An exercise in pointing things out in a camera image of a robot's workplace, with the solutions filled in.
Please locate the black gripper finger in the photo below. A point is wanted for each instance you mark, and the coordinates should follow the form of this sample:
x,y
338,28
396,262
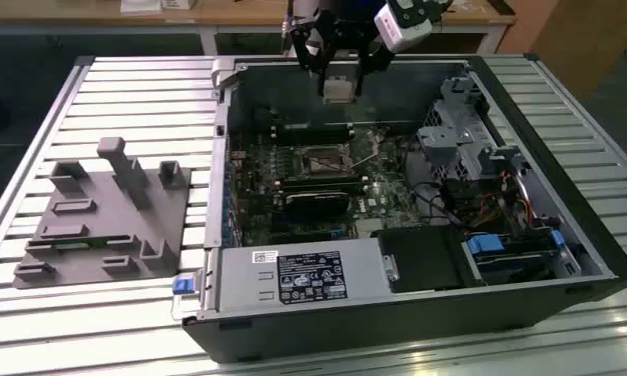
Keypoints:
x,y
374,58
317,58

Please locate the silver CPU plate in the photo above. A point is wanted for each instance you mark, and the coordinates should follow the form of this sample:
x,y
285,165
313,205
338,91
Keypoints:
x,y
340,91

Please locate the black RAM slot row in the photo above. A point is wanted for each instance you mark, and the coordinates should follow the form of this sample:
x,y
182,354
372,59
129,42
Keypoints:
x,y
314,133
325,183

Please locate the CPU socket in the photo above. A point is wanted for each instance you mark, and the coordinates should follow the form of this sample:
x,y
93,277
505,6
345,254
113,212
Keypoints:
x,y
326,164

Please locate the grey metal drive cage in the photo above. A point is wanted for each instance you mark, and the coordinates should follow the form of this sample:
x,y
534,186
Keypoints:
x,y
450,137

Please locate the green motherboard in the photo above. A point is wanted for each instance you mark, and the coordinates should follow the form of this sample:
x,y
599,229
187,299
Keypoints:
x,y
392,184

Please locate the white box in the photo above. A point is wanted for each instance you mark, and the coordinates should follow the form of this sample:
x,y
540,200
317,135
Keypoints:
x,y
142,7

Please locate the black graphics card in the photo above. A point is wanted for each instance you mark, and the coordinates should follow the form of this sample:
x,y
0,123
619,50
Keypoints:
x,y
317,203

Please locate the wooden cabinet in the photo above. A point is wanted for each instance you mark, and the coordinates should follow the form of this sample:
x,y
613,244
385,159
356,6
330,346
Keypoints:
x,y
591,39

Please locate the silver chipset heatsink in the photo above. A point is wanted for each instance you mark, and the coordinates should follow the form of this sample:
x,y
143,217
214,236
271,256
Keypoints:
x,y
370,227

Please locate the wooden desk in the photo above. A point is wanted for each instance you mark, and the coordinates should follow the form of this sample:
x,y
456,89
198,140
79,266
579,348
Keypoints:
x,y
83,21

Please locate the black plastic shroud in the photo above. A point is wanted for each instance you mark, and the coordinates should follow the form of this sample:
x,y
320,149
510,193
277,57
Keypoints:
x,y
429,258

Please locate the silver latch plate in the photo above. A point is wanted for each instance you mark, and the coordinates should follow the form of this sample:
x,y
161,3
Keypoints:
x,y
392,267

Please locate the hard disk in blue carrier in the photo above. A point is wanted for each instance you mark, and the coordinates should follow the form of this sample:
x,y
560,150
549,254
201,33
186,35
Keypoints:
x,y
508,250

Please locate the grey parts rack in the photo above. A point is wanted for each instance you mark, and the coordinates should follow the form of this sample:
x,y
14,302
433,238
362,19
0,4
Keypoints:
x,y
110,219

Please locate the blue plastic drive clip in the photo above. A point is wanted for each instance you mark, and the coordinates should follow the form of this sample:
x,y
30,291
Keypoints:
x,y
558,241

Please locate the silver power supply unit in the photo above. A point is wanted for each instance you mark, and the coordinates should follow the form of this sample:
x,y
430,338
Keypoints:
x,y
241,282

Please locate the blue case latch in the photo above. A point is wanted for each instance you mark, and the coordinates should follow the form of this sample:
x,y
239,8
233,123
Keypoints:
x,y
185,285

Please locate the green RAM stick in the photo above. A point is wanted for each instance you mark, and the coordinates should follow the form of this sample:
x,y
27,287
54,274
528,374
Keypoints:
x,y
78,243

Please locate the black open PC case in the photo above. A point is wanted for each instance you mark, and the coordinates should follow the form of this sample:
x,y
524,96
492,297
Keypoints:
x,y
345,337

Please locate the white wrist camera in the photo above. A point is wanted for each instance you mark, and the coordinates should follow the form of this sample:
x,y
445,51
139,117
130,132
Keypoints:
x,y
400,23

